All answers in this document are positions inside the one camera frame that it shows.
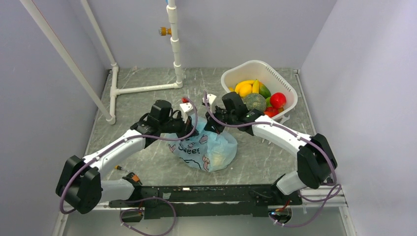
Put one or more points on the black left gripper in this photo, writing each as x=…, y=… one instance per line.
x=187, y=129

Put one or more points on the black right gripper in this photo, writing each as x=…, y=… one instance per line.
x=212, y=124

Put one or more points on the light blue plastic bag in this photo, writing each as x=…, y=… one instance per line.
x=206, y=151

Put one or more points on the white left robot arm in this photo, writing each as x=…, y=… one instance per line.
x=81, y=187

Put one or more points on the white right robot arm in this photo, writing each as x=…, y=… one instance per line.
x=315, y=159

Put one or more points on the green fake cantaloupe melon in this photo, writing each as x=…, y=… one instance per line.
x=255, y=101

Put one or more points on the yellow fake pear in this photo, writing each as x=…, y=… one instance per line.
x=245, y=90

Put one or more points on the yellow fake banana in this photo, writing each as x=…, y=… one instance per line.
x=242, y=83

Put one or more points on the yellow green fake mango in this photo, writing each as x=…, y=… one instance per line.
x=260, y=88

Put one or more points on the red fake apple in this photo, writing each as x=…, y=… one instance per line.
x=278, y=100

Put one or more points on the silver open-end wrench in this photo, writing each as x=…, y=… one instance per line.
x=281, y=121

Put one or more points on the white plastic basket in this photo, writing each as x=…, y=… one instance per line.
x=257, y=69

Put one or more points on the orange pipe valve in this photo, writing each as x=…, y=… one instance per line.
x=163, y=31

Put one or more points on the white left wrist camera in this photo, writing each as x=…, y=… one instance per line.
x=186, y=109

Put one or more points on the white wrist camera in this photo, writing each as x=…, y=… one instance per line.
x=210, y=99
x=186, y=109

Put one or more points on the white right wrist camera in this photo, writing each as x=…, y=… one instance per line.
x=210, y=99

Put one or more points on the white PVC pipe frame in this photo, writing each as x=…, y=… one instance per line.
x=109, y=114

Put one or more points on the orange handled screwdriver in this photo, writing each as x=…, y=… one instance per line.
x=117, y=167

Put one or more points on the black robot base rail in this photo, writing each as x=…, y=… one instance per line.
x=207, y=200

